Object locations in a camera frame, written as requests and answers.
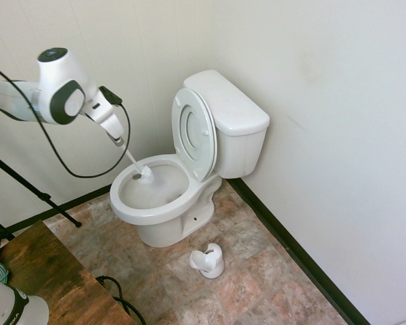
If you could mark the dark wooden table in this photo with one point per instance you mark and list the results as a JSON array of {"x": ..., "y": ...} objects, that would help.
[{"x": 64, "y": 271}]

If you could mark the white toilet bowl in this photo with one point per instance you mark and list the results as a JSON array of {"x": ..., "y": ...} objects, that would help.
[{"x": 149, "y": 216}]

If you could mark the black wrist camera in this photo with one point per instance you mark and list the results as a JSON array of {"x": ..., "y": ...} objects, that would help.
[{"x": 111, "y": 95}]

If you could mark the white toilet tank lid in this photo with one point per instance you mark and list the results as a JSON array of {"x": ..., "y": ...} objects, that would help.
[{"x": 233, "y": 105}]

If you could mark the white toilet tank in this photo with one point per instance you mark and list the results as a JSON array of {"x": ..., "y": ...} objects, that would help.
[{"x": 240, "y": 155}]

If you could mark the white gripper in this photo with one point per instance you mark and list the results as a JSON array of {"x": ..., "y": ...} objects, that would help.
[{"x": 105, "y": 115}]

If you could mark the white toilet seat lid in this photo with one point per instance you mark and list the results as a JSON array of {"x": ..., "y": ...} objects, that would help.
[{"x": 193, "y": 122}]

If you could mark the black camera tripod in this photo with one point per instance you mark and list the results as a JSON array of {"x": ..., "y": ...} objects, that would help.
[{"x": 30, "y": 186}]

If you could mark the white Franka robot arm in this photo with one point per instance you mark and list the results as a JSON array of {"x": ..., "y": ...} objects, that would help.
[{"x": 57, "y": 71}]

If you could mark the white toilet brush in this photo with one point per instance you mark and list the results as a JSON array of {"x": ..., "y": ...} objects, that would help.
[{"x": 145, "y": 174}]

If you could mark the white toilet brush holder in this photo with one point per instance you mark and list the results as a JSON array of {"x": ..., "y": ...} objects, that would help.
[{"x": 208, "y": 267}]

